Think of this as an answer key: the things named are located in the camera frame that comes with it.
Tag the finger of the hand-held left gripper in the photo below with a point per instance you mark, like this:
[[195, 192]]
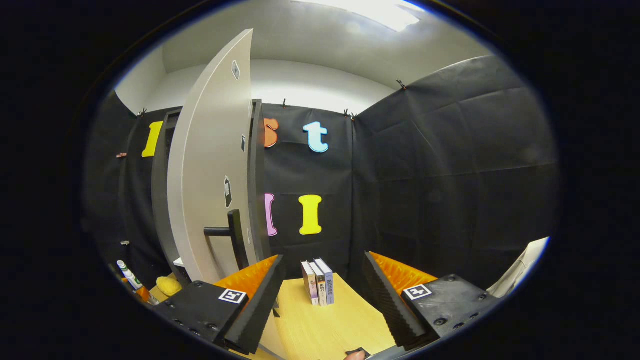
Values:
[[143, 295], [125, 282]]

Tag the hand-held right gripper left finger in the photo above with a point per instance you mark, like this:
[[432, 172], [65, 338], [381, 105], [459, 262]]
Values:
[[260, 305]]

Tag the black backdrop cloth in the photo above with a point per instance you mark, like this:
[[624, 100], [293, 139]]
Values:
[[450, 175]]

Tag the beige book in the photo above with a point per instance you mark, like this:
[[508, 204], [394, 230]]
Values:
[[319, 283]]

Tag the dark grey cabinet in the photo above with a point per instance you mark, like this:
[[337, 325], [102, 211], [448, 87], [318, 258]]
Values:
[[258, 175]]

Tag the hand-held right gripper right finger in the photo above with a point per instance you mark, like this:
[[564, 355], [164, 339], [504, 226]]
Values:
[[387, 305]]

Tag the ceiling light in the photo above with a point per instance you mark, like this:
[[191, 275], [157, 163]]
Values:
[[375, 12]]

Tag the lavender book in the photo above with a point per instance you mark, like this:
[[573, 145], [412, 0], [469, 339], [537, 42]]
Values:
[[326, 280]]

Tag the white bottle with green label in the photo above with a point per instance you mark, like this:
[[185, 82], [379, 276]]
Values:
[[131, 277]]

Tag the beige cabinet door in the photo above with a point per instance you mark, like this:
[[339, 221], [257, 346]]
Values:
[[210, 150]]

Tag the white purple book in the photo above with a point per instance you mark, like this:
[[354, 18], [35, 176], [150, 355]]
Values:
[[310, 283]]

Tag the yellow soft toy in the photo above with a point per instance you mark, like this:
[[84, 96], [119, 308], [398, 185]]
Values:
[[169, 286]]

